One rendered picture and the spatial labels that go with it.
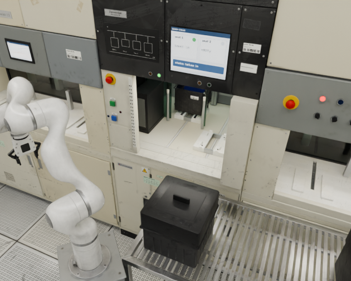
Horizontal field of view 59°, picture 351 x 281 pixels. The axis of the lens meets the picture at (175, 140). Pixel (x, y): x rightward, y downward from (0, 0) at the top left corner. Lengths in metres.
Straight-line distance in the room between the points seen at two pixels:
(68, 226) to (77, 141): 1.05
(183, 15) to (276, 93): 0.54
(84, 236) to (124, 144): 0.79
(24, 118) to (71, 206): 0.37
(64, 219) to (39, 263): 1.40
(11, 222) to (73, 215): 1.77
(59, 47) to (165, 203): 1.07
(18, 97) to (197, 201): 0.86
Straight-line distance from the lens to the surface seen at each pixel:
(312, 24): 1.39
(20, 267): 2.68
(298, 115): 1.51
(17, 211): 3.08
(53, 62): 2.02
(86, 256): 1.48
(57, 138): 1.25
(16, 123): 1.23
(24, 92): 1.31
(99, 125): 2.02
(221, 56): 1.47
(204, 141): 2.05
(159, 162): 1.92
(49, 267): 2.61
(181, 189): 1.52
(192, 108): 2.25
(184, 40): 1.51
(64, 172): 1.26
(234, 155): 1.63
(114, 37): 1.69
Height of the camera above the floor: 2.06
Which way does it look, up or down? 34 degrees down
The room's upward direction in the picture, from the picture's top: 1 degrees clockwise
